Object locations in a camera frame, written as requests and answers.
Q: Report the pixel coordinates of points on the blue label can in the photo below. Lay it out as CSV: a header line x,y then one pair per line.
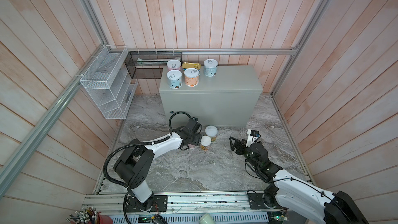
x,y
210,67

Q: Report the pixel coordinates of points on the small orange can white lid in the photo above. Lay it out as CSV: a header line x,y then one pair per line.
x,y
205,142

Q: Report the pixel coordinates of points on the white cup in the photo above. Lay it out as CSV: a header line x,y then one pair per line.
x,y
206,219

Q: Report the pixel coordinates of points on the gold rectangular tin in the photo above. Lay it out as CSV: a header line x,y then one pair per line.
x,y
187,65

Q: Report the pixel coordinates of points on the grey metal cabinet counter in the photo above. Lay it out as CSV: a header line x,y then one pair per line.
x,y
226,100

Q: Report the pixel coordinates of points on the red label can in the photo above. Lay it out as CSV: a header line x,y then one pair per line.
x,y
192,146

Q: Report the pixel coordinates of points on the aluminium rail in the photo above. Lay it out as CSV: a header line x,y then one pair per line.
x,y
186,202
221,51
29,145

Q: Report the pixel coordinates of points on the teal label can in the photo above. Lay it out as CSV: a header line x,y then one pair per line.
x,y
174,79

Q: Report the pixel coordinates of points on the red cup with tools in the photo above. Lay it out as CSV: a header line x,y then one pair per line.
x,y
88,215

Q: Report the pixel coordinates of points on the aluminium left rail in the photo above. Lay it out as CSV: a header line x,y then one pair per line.
x,y
29,145

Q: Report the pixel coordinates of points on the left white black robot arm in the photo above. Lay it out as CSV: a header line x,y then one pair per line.
x,y
129,165

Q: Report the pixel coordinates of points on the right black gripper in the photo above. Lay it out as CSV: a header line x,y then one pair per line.
x,y
232,146

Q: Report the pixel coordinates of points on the aluminium right post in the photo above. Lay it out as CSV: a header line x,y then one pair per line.
x,y
308,31

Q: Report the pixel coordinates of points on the black mesh wall basket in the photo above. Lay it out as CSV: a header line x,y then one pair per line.
x,y
149,64

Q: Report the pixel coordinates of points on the aluminium front rail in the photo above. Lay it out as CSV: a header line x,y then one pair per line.
x,y
186,202

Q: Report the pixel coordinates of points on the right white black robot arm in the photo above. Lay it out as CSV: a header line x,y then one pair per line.
x,y
287,191

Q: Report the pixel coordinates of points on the orange label pull-tab can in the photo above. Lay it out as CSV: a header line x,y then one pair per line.
x,y
191,77

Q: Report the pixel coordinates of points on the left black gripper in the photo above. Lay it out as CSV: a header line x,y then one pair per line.
x,y
197,139

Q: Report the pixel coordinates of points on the white wire mesh shelf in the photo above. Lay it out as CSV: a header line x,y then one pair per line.
x,y
108,82

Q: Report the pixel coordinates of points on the pink label can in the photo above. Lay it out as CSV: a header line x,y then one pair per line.
x,y
174,65

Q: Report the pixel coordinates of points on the aluminium back rail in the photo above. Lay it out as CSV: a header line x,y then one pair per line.
x,y
221,51

